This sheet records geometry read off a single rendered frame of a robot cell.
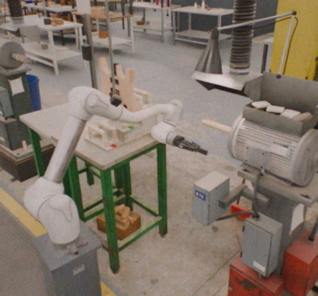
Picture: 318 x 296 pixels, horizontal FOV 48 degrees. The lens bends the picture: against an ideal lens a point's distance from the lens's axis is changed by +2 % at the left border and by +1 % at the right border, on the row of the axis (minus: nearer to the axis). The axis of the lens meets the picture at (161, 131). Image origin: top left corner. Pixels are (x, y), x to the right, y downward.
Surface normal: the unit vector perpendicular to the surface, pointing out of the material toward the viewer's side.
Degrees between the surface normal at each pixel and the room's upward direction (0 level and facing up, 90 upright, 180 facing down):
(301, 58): 90
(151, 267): 0
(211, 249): 0
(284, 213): 90
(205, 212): 90
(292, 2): 90
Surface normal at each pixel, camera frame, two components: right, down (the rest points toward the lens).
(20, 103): 0.73, 0.29
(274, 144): -0.63, -0.14
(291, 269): -0.70, 0.33
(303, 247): -0.02, -0.90
